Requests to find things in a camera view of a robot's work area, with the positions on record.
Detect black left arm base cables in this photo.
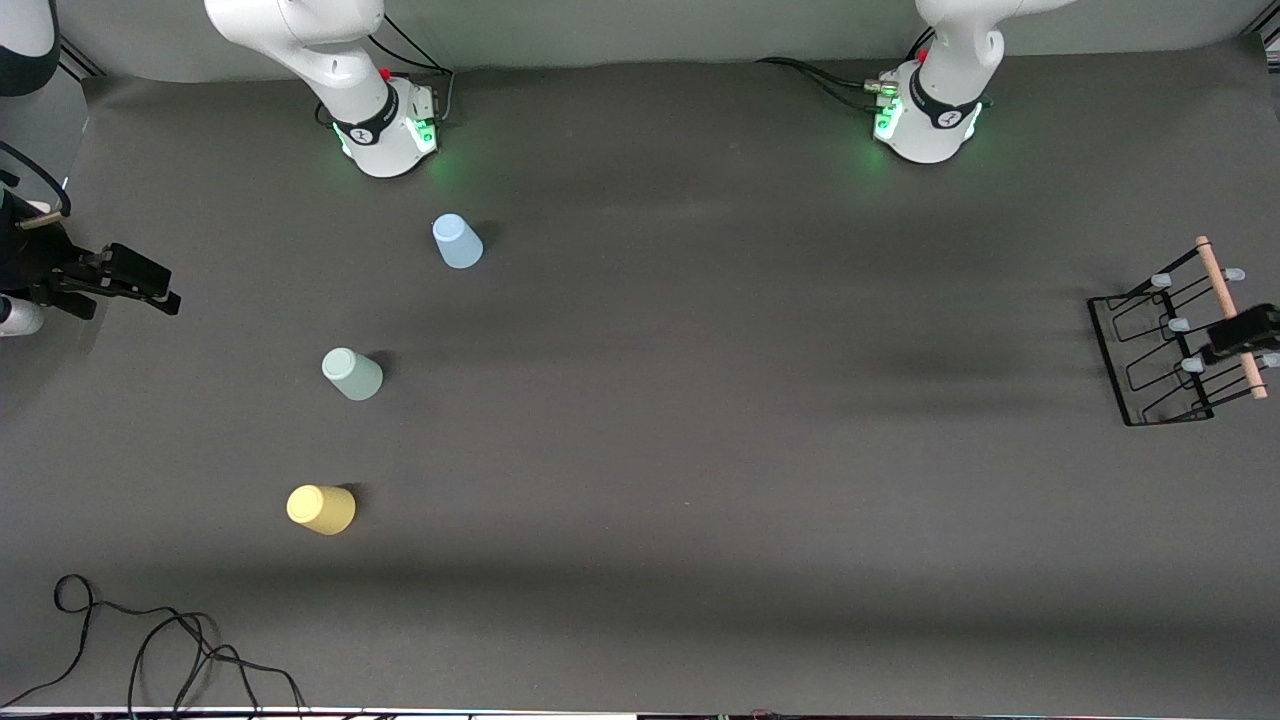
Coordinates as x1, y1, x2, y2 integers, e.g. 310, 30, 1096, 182
755, 55, 901, 113

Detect black right arm base cables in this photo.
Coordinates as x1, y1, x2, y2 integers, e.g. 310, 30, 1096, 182
315, 10, 457, 131

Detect yellow plastic cup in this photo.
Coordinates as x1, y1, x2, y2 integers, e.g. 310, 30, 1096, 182
286, 484, 357, 536

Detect pale green plastic cup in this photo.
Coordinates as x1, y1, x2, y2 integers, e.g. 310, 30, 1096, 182
321, 347, 384, 402

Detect black arm base cables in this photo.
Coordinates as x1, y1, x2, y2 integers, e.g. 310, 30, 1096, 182
315, 10, 457, 131
755, 55, 901, 113

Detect loose black cable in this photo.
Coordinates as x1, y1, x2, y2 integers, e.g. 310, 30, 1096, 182
0, 573, 311, 720

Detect dark grey table mat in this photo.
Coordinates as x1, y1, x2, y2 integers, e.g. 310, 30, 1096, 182
0, 35, 1280, 713

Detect light blue plastic cup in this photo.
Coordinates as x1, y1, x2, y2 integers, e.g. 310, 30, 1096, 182
432, 213, 484, 270

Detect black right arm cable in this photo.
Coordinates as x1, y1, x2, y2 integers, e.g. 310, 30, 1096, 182
0, 140, 73, 217

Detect black wire cup holder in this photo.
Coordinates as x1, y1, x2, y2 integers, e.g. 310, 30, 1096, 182
1087, 236, 1280, 428

